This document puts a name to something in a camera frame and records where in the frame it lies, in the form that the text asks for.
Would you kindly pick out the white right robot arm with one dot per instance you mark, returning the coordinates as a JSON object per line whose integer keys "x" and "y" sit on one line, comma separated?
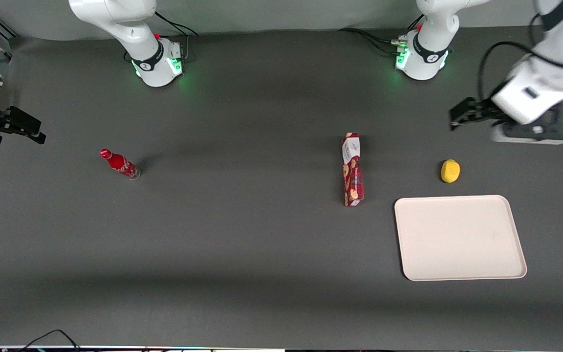
{"x": 148, "y": 59}

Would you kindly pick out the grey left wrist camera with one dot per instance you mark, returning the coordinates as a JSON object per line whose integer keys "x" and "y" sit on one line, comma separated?
{"x": 530, "y": 135}

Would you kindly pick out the red cola bottle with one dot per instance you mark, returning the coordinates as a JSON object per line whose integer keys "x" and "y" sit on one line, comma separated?
{"x": 119, "y": 164}

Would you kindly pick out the beige plastic tray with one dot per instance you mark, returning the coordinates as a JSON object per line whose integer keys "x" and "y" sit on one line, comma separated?
{"x": 459, "y": 238}

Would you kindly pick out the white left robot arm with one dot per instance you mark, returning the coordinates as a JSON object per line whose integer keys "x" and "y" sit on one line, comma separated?
{"x": 425, "y": 59}

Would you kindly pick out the red tartan cookie box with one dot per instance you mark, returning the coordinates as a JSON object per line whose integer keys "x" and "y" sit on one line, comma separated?
{"x": 353, "y": 182}

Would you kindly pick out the yellow lemon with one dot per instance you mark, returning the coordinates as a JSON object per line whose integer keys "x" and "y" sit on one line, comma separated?
{"x": 450, "y": 171}

